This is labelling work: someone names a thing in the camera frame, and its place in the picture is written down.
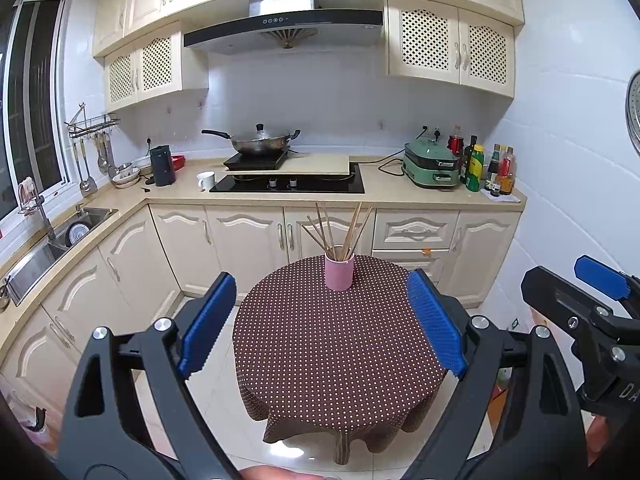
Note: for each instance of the dark soy sauce bottle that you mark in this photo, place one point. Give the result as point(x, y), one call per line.
point(492, 184)

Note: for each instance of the upper lattice cabinet right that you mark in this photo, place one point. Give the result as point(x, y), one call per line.
point(430, 40)

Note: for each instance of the range hood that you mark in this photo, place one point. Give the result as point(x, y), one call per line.
point(232, 27)

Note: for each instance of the black wok with lid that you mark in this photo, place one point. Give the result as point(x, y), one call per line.
point(257, 142)

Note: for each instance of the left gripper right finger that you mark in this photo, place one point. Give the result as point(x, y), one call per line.
point(540, 433)

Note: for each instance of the brown polka dot tablecloth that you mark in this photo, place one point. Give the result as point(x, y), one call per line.
point(354, 364)

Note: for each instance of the chrome faucet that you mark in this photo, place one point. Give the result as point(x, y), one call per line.
point(30, 201)

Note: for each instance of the wooden chopstick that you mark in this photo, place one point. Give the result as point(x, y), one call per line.
point(335, 253)
point(322, 224)
point(313, 226)
point(352, 250)
point(355, 216)
point(351, 227)
point(319, 241)
point(345, 245)

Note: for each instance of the pink cylindrical utensil holder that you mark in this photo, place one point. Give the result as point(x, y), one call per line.
point(339, 274)

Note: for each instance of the stainless steel sink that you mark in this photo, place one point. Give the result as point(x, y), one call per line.
point(23, 276)

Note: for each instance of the red label soda bottle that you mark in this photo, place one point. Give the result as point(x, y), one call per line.
point(456, 142)

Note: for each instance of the base cabinets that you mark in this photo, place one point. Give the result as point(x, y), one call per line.
point(163, 252)

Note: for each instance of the upper lattice cabinet left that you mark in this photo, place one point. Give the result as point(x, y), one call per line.
point(154, 65)

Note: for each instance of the white mug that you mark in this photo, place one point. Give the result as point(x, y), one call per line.
point(206, 180)

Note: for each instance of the window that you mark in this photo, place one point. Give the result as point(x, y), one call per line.
point(30, 137)

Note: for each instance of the red box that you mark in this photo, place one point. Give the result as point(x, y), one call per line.
point(178, 162)

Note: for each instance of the black electric kettle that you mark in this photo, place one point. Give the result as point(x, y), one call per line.
point(162, 166)

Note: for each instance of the black glass gas hob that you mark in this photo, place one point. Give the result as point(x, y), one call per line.
point(350, 183)

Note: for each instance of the black induction cooker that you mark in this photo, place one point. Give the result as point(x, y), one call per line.
point(256, 162)

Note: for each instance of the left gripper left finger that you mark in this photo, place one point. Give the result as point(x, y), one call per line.
point(104, 435)

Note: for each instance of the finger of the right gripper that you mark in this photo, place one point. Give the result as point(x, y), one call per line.
point(555, 298)
point(617, 285)

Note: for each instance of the stack of bowls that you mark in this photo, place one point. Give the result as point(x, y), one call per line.
point(126, 177)

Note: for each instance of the wall utensil rack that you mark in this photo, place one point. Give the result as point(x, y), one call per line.
point(86, 132)

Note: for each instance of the lattice cabinet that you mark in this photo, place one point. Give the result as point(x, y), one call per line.
point(154, 65)
point(430, 40)

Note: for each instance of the green electric grill appliance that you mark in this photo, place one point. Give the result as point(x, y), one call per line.
point(430, 165)

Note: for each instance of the dark glass sauce bottle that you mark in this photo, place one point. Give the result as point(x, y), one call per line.
point(466, 158)

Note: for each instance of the green yellow oil bottle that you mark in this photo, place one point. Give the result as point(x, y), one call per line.
point(475, 168)

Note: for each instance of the red label vinegar bottle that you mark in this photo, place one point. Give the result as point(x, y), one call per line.
point(507, 172)

